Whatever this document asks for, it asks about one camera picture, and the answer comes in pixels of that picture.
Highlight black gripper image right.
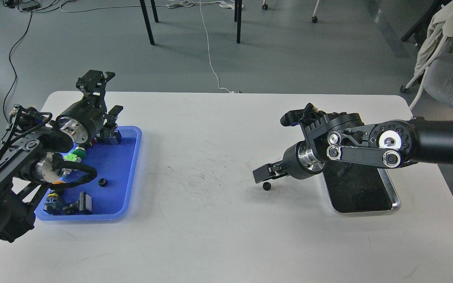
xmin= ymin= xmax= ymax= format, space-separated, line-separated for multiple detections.
xmin=253 ymin=143 xmax=325 ymax=184

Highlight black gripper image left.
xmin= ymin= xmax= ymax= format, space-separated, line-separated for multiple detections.
xmin=55 ymin=70 xmax=123 ymax=144

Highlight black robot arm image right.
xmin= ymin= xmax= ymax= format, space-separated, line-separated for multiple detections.
xmin=253 ymin=103 xmax=453 ymax=183

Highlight silver metal tray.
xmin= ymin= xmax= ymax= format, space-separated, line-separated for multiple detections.
xmin=322 ymin=162 xmax=401 ymax=215

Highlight blue plastic tray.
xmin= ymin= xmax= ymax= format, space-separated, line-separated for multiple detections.
xmin=35 ymin=126 xmax=142 ymax=221

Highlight black rectangular block part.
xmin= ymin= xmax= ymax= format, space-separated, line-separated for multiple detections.
xmin=63 ymin=192 xmax=93 ymax=215

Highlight black table leg left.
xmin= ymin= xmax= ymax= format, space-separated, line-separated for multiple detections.
xmin=140 ymin=0 xmax=159 ymax=46

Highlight black table leg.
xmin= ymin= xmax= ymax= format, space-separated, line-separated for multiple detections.
xmin=234 ymin=0 xmax=243 ymax=44
xmin=140 ymin=0 xmax=159 ymax=46

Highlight black table leg right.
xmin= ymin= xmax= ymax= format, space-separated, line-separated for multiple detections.
xmin=234 ymin=0 xmax=243 ymax=44

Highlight beige cloth on chair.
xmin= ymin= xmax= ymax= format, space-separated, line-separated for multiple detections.
xmin=400 ymin=0 xmax=453 ymax=92

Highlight red push button switch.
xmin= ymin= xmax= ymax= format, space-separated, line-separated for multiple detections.
xmin=87 ymin=130 xmax=122 ymax=147

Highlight green push button switch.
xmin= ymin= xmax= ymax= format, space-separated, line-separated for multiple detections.
xmin=63 ymin=147 xmax=87 ymax=163

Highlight black floor cable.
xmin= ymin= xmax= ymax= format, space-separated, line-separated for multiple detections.
xmin=0 ymin=0 xmax=40 ymax=122

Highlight white floor cable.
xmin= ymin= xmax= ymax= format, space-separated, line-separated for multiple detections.
xmin=166 ymin=0 xmax=243 ymax=94

